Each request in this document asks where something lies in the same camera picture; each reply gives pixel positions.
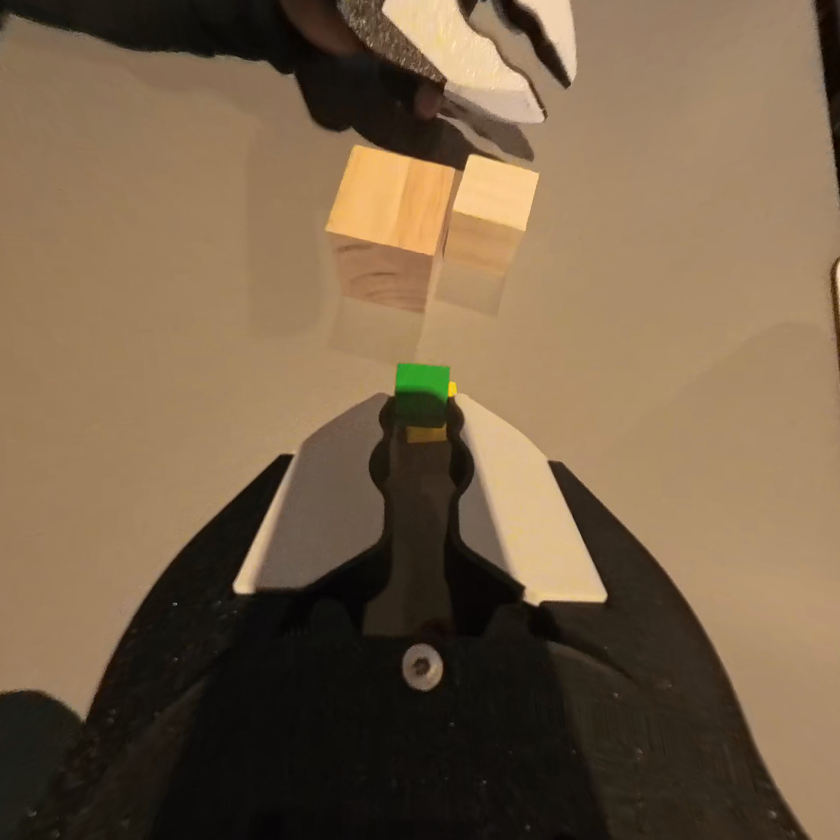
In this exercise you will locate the large wooden cube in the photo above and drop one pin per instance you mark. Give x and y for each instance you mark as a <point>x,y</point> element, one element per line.
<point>394,216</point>

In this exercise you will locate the person's left hand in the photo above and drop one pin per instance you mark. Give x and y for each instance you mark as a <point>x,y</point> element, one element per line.
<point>354,98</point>

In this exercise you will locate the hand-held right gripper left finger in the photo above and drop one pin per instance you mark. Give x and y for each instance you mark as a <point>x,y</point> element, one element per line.
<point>315,512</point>

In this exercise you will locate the dark cloth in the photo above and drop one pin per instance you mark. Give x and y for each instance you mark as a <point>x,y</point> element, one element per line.
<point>33,761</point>

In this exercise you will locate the person's left forearm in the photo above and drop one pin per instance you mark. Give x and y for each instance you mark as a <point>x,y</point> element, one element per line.
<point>144,26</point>

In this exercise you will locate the medium wooden cube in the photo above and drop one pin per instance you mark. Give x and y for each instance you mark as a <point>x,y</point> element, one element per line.
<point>489,223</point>

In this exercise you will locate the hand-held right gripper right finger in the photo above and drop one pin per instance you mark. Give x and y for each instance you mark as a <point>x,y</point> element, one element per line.
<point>525,518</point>

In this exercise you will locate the small green cube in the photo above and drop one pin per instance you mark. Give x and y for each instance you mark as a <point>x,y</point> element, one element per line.
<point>420,394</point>

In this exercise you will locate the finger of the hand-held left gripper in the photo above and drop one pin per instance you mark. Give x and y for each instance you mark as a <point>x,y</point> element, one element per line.
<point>554,33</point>
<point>459,46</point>

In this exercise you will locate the small yellow cube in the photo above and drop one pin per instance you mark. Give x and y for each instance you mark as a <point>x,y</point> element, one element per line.
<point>426,434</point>

